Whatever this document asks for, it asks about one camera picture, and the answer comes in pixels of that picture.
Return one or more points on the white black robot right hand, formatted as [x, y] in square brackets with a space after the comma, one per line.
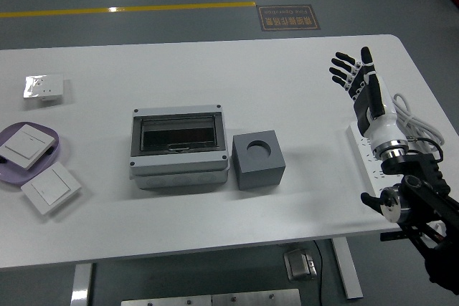
[380, 119]

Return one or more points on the grey junction box clear lid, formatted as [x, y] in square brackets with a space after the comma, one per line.
[179, 168]

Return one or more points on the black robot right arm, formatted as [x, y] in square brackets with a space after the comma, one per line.
[423, 195]

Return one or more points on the grey cube with round hole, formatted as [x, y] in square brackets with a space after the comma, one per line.
[258, 173]

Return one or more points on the metal floor socket box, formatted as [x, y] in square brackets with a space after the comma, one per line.
[299, 266]

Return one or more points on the white power strip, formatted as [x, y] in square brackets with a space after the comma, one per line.
[362, 157]

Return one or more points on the black table control panel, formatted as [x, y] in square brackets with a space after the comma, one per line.
[392, 236]

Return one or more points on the brown floor sign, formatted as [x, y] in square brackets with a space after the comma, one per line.
[288, 18]

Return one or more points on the white table leg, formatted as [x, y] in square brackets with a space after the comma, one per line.
[348, 270]
[81, 284]

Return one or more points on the yellow floor tape line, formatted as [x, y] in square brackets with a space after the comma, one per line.
[143, 8]

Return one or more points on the purple tray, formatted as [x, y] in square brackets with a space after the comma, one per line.
[14, 177]

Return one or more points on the metal base plate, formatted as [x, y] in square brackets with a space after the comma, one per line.
[256, 297]
[165, 301]

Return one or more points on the white wall socket in wrap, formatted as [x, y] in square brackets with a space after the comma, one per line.
[46, 85]

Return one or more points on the white wall switch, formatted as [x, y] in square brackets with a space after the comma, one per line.
[50, 187]
[25, 144]

